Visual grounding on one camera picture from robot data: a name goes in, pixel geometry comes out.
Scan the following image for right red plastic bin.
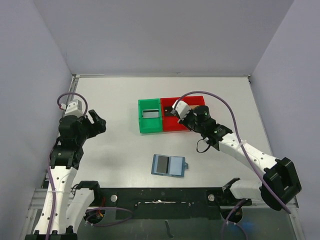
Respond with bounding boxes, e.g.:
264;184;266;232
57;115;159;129
183;95;205;109

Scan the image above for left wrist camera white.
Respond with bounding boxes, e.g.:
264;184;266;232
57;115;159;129
63;99;84;118

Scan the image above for middle red plastic bin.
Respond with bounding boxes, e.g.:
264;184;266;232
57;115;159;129
160;97;188;132

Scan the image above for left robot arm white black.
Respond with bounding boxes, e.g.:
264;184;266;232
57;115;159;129
25;109;107;240

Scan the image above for aluminium rail front right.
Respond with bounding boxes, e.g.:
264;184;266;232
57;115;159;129
249;196;300;209

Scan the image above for green plastic bin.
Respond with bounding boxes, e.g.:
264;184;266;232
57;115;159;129
138;98;163;134

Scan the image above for red plastic bin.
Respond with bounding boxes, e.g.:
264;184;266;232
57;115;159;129
183;95;205;109
160;97;188;132

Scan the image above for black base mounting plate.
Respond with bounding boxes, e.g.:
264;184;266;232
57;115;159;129
98;187;239;220

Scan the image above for black card in red bin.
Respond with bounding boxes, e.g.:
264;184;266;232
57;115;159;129
163;106;174;117

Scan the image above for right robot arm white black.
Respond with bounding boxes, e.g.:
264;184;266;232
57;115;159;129
172;101;302;211

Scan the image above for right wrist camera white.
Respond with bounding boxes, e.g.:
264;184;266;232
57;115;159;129
171;100;192;121

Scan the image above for aluminium rail left edge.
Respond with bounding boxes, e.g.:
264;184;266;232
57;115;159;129
41;73;80;188

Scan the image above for blue leather card holder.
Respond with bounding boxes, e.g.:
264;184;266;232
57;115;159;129
151;154;189;178

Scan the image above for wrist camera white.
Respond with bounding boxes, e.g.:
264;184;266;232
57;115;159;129
171;100;192;121
63;99;84;118

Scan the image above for silver card in green bin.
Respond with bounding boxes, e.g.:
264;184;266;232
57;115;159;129
142;109;160;119

